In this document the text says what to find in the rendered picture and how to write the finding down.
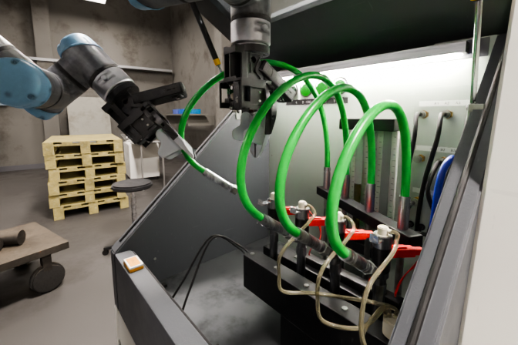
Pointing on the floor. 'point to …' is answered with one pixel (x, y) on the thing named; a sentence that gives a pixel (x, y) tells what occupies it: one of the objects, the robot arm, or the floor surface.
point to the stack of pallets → (83, 172)
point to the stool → (130, 195)
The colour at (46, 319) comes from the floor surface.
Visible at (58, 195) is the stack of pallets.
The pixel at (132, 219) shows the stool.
